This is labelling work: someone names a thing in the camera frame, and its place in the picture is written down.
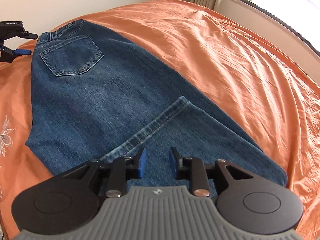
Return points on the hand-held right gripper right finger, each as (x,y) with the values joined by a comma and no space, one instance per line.
(173,163)

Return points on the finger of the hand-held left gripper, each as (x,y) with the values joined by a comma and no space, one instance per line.
(30,35)
(22,52)

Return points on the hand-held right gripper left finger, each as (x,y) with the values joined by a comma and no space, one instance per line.
(142,163)

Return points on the blue denim pants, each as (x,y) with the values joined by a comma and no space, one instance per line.
(100,100)

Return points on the orange bed sheet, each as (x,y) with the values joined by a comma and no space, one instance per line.
(225,67)

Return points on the black framed window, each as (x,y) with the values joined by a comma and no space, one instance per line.
(282,0)

